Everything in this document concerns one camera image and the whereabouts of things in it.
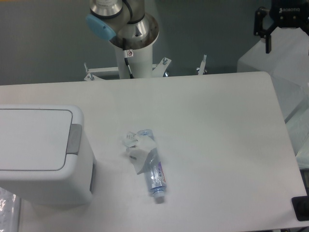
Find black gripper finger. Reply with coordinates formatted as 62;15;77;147
253;7;277;54

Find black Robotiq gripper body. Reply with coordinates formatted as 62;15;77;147
269;0;309;29

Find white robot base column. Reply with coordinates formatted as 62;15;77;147
111;39;156;79

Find white trash can body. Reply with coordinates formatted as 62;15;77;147
0;104;96;205

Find white trash can lid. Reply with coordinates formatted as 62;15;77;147
0;109;72;171

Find white machine housing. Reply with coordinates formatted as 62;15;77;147
237;28;309;86

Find silver clamp bolt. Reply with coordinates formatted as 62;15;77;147
196;54;208;75

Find crumpled white tissue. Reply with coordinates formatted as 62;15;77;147
126;134;156;174

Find small crumpled white wrapper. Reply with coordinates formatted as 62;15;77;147
122;132;138;147

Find crushed clear plastic bottle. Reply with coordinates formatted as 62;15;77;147
137;129;166;203

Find black device at corner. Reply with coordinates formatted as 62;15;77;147
292;196;309;221

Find grey lid push button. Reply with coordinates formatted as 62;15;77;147
66;124;82;155

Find white mounting bracket frame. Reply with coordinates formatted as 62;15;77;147
84;58;171;81

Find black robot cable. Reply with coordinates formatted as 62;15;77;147
122;38;135;79

